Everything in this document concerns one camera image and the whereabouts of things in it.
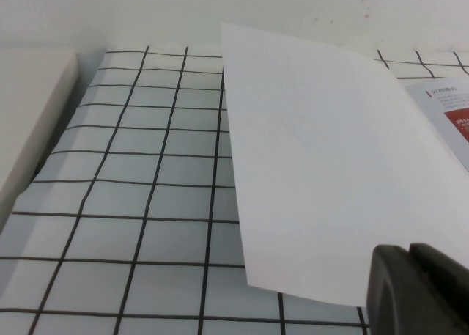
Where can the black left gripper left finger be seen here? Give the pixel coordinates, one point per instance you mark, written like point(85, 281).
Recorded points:
point(392, 294)

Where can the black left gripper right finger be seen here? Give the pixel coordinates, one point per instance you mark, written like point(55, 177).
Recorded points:
point(450, 291)

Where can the AgileX robot brochure book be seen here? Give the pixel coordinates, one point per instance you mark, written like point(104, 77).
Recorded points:
point(311, 148)

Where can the white black-grid tablecloth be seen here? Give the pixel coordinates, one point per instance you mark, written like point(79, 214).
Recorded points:
point(110, 203)

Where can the white flat box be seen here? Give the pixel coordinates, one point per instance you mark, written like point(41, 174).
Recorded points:
point(33, 111)

